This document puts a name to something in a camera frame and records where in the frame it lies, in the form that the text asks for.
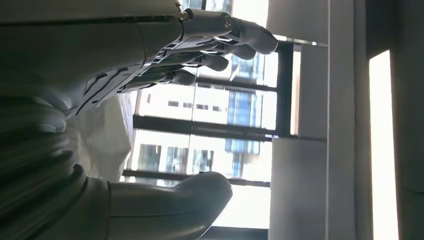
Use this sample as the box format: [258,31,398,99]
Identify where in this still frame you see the long ceiling light panel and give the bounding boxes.
[369,49,399,240]

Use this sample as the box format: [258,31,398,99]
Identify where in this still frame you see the dark window frame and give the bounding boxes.
[122,0,296,240]

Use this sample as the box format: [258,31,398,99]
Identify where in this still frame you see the building outside window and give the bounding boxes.
[132,0,277,229]

